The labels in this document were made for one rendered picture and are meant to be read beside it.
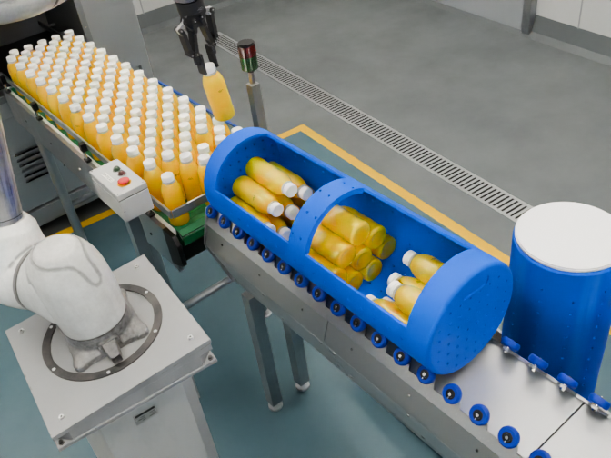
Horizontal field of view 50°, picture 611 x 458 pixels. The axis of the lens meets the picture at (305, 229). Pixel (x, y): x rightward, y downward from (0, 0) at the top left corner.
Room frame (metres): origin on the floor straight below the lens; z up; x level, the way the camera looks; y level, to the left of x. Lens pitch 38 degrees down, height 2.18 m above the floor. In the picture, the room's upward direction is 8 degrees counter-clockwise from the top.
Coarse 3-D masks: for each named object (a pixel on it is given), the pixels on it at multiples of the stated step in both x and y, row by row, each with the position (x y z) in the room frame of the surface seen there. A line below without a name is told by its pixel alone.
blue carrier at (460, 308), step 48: (240, 144) 1.63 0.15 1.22; (288, 144) 1.60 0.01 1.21; (336, 192) 1.32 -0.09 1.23; (288, 240) 1.28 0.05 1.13; (432, 240) 1.24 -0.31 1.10; (336, 288) 1.13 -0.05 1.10; (384, 288) 1.24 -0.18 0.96; (432, 288) 0.97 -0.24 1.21; (480, 288) 0.98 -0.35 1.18; (432, 336) 0.90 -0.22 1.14; (480, 336) 0.99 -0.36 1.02
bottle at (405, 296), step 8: (400, 288) 1.07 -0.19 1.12; (408, 288) 1.06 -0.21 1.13; (416, 288) 1.06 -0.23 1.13; (392, 296) 1.07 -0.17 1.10; (400, 296) 1.05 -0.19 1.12; (408, 296) 1.04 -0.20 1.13; (416, 296) 1.03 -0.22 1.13; (400, 304) 1.04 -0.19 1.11; (408, 304) 1.02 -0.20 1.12; (408, 312) 1.01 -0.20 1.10
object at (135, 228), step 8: (128, 224) 1.73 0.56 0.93; (136, 224) 1.74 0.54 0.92; (128, 232) 1.75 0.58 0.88; (136, 232) 1.73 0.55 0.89; (144, 232) 1.75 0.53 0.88; (136, 240) 1.73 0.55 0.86; (144, 240) 1.74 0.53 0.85; (136, 248) 1.73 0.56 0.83; (144, 248) 1.74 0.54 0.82; (152, 256) 1.75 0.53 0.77; (152, 264) 1.74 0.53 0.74; (192, 376) 1.75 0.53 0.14
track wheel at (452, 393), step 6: (450, 384) 0.90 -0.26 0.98; (456, 384) 0.90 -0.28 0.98; (444, 390) 0.90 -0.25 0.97; (450, 390) 0.89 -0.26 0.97; (456, 390) 0.88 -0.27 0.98; (444, 396) 0.89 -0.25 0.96; (450, 396) 0.88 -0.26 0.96; (456, 396) 0.87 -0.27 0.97; (450, 402) 0.87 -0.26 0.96; (456, 402) 0.86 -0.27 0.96
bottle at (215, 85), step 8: (216, 72) 1.83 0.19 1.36; (208, 80) 1.81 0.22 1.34; (216, 80) 1.81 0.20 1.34; (224, 80) 1.83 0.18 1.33; (208, 88) 1.81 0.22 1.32; (216, 88) 1.81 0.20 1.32; (224, 88) 1.82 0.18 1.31; (208, 96) 1.82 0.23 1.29; (216, 96) 1.81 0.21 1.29; (224, 96) 1.82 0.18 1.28; (216, 104) 1.81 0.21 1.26; (224, 104) 1.81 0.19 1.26; (232, 104) 1.85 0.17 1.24; (216, 112) 1.82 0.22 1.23; (224, 112) 1.82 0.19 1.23; (232, 112) 1.83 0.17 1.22; (224, 120) 1.82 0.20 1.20
